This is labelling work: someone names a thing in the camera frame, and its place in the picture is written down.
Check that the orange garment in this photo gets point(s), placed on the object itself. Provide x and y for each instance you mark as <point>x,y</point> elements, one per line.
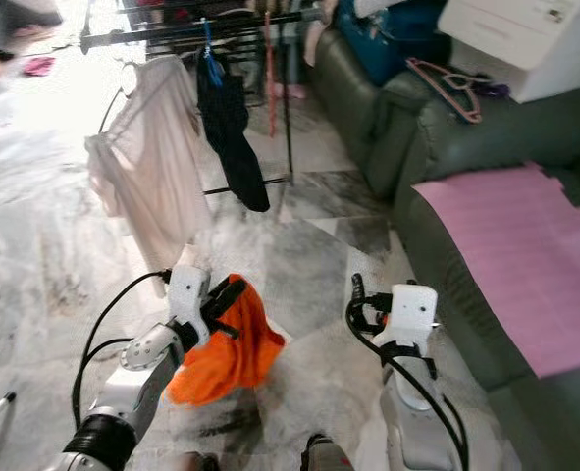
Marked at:
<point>231,353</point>

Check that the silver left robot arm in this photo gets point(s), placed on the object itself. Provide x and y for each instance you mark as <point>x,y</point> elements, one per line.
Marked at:
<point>147,363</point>

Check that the blue plastic hanger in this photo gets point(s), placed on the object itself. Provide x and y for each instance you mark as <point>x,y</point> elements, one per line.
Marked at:
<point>213,67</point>

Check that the white hanging shirt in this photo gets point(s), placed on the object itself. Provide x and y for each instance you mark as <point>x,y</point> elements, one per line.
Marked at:
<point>147,177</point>

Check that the pink mat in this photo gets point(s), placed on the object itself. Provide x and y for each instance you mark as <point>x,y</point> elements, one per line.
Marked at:
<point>515,265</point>

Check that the dark navy hanging garment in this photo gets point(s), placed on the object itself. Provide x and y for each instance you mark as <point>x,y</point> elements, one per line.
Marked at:
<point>236,147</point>

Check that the robot left leg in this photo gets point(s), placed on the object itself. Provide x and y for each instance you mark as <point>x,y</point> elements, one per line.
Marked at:
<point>199,464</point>

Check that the robot leg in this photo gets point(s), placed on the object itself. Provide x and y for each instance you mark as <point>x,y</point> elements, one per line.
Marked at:
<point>329,459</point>
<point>199,464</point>

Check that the robot right leg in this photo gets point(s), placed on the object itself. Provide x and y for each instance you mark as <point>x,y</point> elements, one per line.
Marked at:
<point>329,459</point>

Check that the dark green sofa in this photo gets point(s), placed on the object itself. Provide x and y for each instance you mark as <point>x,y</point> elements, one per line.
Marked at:
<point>456,137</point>

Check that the light pink cloth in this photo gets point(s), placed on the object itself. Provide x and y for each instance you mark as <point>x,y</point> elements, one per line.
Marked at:
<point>297,91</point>

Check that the stacked pink brown hangers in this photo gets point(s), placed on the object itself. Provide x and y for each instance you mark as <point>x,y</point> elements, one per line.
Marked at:
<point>461,98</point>

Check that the purple cloth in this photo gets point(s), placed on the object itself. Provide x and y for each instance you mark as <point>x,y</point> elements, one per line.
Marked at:
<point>494,90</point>

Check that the blue bag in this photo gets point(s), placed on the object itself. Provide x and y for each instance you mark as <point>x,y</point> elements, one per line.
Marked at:
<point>388,44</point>

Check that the pink garment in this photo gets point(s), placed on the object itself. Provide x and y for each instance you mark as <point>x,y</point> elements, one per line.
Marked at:
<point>314,39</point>

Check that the black metal drying rack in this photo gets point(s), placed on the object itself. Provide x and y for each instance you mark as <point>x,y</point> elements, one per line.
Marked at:
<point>152,36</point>

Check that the magenta cloth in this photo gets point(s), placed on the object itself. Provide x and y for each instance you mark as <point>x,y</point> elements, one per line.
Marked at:
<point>39,66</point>

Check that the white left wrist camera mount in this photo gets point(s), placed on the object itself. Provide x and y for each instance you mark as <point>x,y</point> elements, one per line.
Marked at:
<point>188,292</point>

